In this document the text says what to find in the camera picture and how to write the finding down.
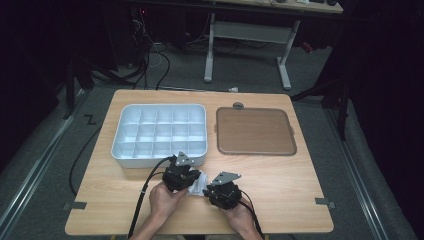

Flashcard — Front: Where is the person's left hand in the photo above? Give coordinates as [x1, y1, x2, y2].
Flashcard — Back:
[148, 181, 188, 224]

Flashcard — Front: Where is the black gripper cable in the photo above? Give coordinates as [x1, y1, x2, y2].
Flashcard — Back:
[239, 189, 266, 240]
[127, 155, 176, 240]

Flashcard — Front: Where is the black floor cable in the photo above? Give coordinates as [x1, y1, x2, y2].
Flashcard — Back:
[68, 126, 102, 198]

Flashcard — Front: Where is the metal floor rail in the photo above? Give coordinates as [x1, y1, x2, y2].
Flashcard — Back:
[323, 106, 393, 240]
[0, 89, 86, 236]

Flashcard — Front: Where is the white-legged wooden desk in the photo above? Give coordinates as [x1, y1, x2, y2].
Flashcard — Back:
[199, 0, 344, 92]

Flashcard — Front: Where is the black metal stand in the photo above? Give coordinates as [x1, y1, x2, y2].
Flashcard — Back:
[289, 74, 353, 142]

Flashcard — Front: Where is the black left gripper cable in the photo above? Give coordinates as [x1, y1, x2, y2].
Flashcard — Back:
[127, 155, 176, 240]

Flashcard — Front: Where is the gray tape piece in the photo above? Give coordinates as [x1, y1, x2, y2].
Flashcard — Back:
[62, 201, 88, 211]
[314, 197, 337, 210]

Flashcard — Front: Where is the person's right hand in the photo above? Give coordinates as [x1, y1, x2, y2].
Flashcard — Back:
[219, 197, 257, 233]

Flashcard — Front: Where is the tangle of floor cables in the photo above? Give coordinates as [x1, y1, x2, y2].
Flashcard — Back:
[128, 6, 172, 91]

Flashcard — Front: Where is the small white packet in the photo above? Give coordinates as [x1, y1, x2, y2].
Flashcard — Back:
[187, 170, 210, 198]

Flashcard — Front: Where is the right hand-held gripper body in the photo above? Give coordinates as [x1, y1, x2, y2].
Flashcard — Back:
[208, 171, 243, 211]

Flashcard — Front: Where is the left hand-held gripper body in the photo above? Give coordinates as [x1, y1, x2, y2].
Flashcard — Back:
[162, 151, 198, 193]

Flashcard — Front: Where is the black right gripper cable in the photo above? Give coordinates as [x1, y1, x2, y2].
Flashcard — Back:
[239, 189, 266, 240]

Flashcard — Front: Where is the brown square tray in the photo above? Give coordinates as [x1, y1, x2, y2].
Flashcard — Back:
[214, 106, 298, 157]

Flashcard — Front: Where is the white compartment organizer box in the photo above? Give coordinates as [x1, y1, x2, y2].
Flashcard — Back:
[110, 103, 209, 169]

